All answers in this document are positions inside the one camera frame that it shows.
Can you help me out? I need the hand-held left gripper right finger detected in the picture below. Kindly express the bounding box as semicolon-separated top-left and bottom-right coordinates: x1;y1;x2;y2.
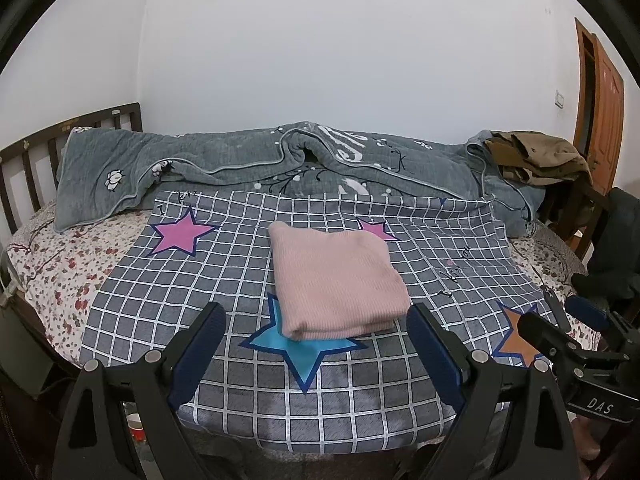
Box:
405;302;581;480

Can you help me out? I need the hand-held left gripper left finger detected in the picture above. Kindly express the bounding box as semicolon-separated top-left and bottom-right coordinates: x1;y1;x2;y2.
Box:
52;301;228;480

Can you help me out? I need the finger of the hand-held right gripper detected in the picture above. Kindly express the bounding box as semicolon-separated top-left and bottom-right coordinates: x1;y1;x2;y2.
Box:
565;295;640;356
517;311;601;386

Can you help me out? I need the pink knit sweater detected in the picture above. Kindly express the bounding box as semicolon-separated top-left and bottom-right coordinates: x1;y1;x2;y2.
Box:
268;220;412;342

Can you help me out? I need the person's right hand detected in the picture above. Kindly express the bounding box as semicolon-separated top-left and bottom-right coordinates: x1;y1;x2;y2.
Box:
571;414;603;463

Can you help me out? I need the dark green cloth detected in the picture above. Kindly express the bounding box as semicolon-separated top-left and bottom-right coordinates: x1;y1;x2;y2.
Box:
570;187;640;306

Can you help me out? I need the grey checked star-print sheet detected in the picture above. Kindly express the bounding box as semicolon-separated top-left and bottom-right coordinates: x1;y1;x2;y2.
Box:
82;187;591;453

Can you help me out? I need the red cup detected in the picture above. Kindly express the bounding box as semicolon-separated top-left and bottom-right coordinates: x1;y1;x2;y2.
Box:
125;412;146;443

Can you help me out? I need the wooden chair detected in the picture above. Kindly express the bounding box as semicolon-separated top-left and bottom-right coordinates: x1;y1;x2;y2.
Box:
540;180;611;256

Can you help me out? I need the brown jacket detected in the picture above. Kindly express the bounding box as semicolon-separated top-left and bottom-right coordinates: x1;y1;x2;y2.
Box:
485;130;593;186

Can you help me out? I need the floral bed sheet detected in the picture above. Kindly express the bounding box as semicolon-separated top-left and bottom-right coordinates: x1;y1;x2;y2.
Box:
7;200;601;366

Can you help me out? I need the wooden door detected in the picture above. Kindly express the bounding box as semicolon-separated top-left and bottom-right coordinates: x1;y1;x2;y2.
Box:
572;17;626;196

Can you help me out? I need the dark wooden headboard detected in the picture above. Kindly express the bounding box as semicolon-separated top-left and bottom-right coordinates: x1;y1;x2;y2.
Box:
0;102;144;241

